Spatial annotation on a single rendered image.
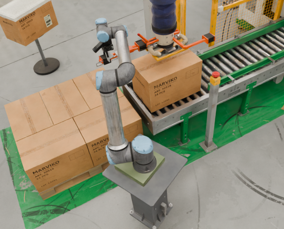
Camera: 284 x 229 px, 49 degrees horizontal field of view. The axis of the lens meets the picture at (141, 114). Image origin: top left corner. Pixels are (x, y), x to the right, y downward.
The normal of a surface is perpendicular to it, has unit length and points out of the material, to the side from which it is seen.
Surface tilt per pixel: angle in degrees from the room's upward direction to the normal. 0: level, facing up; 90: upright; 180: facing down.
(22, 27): 90
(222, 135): 0
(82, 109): 0
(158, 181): 0
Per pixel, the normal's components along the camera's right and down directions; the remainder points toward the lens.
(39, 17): 0.81, 0.37
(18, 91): -0.09, -0.68
